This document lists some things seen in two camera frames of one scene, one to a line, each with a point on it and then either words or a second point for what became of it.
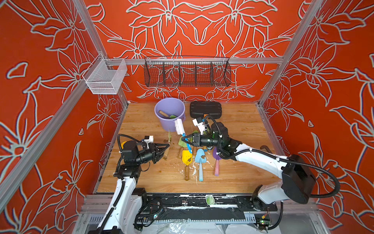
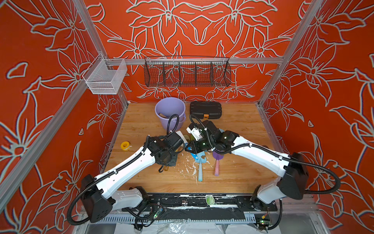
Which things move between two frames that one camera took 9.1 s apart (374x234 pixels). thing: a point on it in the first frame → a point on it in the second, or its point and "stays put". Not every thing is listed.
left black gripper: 153,150 → 173,162
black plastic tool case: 198,108 stays put
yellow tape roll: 122,144 stays put
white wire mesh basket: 105,76 stays put
